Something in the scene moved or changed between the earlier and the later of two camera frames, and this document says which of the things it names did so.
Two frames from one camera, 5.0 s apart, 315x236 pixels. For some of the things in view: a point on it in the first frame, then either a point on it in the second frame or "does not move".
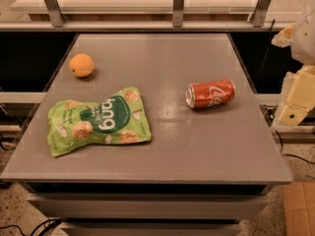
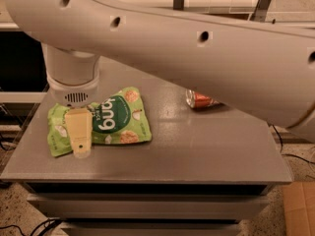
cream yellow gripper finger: [297, 96] -> [80, 126]
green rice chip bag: [117, 119] does not move
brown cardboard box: [299, 208] does not move
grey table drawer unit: [149, 207] does not move
